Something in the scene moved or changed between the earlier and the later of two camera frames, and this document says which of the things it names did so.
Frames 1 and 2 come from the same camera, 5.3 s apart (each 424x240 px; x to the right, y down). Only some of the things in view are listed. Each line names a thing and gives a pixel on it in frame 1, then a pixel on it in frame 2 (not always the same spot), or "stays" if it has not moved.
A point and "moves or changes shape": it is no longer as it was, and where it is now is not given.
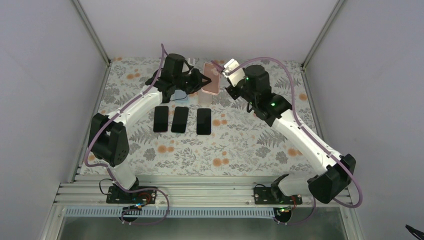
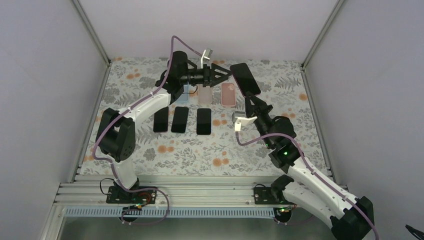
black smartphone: x=203 y=121 stays
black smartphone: x=161 y=117 stays
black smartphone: x=179 y=122 stays
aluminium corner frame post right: x=316 y=43 stays
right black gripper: x=233 y=94 → x=260 y=106
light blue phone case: x=179 y=96 stays
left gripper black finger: x=199 y=77 → x=218 y=69
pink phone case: x=211 y=71 moves or changes shape
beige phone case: x=204 y=99 stays
